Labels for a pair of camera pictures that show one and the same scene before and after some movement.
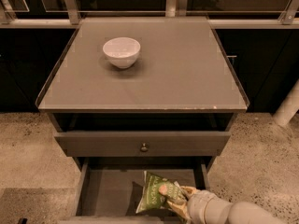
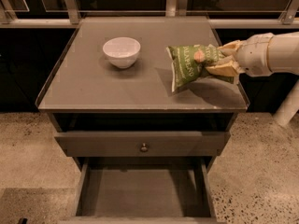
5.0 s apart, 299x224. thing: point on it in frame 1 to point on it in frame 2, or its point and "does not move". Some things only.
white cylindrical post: [289, 107] does not move
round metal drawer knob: [144, 148] does not move
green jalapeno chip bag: [157, 192] to [191, 63]
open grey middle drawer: [108, 189] does not move
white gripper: [202, 205] to [253, 56]
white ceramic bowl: [121, 52] does not move
